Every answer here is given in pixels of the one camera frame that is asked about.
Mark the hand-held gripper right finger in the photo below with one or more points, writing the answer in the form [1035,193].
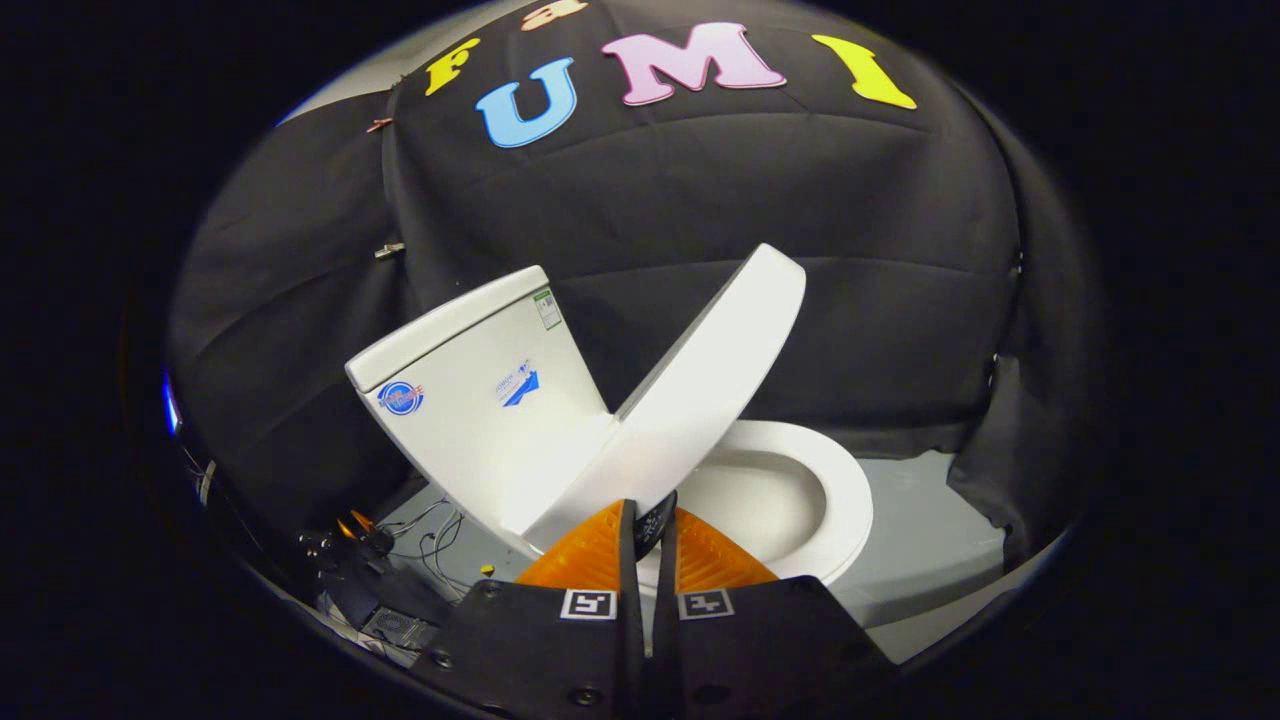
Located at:
[665,620]

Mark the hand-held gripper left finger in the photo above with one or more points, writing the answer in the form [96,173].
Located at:
[632,600]

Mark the white toilet lid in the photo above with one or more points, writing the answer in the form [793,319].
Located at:
[690,400]

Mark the white toilet seat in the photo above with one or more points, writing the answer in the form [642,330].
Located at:
[850,500]

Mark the white ceramic toilet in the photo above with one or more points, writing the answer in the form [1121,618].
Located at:
[470,420]

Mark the black electronic box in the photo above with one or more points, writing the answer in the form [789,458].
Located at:
[395,628]

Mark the small orange object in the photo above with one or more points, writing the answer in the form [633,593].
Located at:
[356,523]

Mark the black backdrop cloth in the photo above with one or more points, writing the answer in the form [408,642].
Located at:
[700,200]

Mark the silver metal clip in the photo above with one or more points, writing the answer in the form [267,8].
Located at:
[390,250]

